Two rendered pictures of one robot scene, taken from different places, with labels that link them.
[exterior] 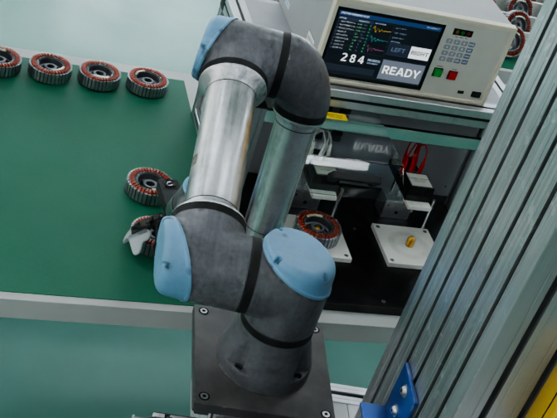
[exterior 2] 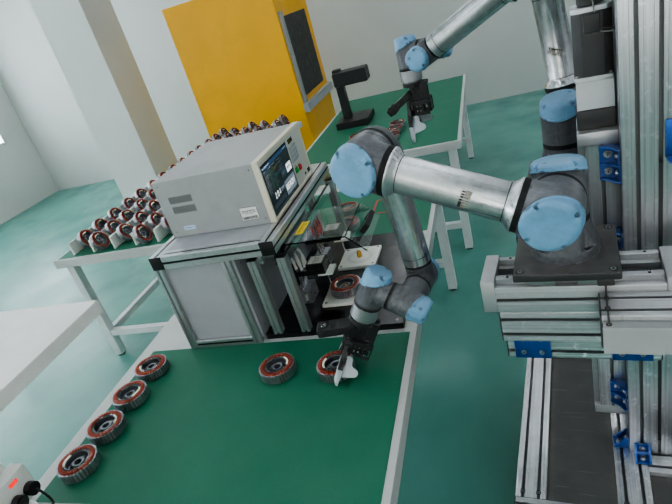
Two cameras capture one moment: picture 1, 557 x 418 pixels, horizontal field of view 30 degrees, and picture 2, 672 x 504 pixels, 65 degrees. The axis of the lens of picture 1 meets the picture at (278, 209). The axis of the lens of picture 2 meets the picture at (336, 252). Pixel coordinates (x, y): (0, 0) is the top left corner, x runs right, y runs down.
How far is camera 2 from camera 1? 1.47 m
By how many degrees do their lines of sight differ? 41
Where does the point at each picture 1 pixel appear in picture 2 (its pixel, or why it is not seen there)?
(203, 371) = (586, 269)
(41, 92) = (132, 436)
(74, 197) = (276, 415)
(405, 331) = (635, 121)
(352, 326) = not seen: hidden behind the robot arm
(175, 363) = not seen: hidden behind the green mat
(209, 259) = (573, 192)
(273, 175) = (412, 214)
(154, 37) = not seen: outside the picture
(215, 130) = (448, 174)
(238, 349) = (581, 240)
